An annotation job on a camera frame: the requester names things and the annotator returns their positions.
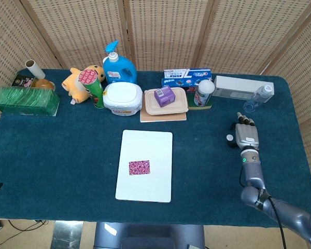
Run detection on bamboo folding screen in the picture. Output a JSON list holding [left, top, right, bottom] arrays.
[[0, 0, 311, 187]]

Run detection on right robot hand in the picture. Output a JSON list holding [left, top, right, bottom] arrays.
[[225, 112, 260, 151]]

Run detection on white power strip box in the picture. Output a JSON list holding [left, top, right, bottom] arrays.
[[211, 75, 275, 101]]

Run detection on amber glass jar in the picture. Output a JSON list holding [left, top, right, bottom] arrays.
[[35, 79, 56, 91]]

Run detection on white rectangular board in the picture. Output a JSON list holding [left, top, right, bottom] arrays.
[[115, 129, 174, 203]]

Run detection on yellow plush toy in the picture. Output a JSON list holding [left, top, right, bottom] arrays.
[[61, 64, 106, 104]]

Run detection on beige lidded lunch box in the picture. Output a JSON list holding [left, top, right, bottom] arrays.
[[144, 87, 189, 116]]

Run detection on blue cookie box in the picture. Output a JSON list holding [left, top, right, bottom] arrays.
[[161, 77, 205, 93]]

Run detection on white strawberry print canister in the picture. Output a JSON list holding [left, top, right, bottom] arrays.
[[193, 79, 215, 107]]

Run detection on thin wooden board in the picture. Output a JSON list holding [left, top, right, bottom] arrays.
[[139, 103, 187, 123]]

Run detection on blue toothpaste box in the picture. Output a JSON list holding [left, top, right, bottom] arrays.
[[163, 68, 213, 80]]

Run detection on green chips can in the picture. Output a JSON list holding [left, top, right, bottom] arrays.
[[78, 69, 105, 109]]

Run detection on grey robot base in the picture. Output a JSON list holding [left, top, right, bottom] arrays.
[[93, 222, 206, 249]]

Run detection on teal table cloth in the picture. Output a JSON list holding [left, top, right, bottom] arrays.
[[0, 68, 311, 229]]

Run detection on pink patterned card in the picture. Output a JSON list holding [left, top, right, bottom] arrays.
[[129, 160, 151, 176]]

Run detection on cardboard tube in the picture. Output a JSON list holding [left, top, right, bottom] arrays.
[[25, 60, 46, 79]]

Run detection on blue detergent bottle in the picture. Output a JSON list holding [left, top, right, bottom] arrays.
[[102, 39, 138, 85]]

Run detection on dark printed tin box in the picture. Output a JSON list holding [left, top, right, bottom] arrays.
[[11, 74, 39, 88]]

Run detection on green tea box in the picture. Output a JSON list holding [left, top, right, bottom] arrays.
[[0, 86, 61, 117]]

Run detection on small purple carton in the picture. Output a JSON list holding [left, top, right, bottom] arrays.
[[154, 86, 177, 107]]

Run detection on clear plastic bottle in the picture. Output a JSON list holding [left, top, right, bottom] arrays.
[[243, 84, 273, 114]]

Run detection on white wet wipes tub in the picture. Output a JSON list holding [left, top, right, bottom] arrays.
[[103, 82, 143, 117]]

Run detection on black floor cables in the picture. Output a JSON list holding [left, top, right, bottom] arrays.
[[7, 219, 50, 237]]

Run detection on silver table leg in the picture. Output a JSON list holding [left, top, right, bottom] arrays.
[[52, 220, 83, 249]]

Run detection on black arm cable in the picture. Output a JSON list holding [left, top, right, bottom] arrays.
[[239, 165, 288, 249]]

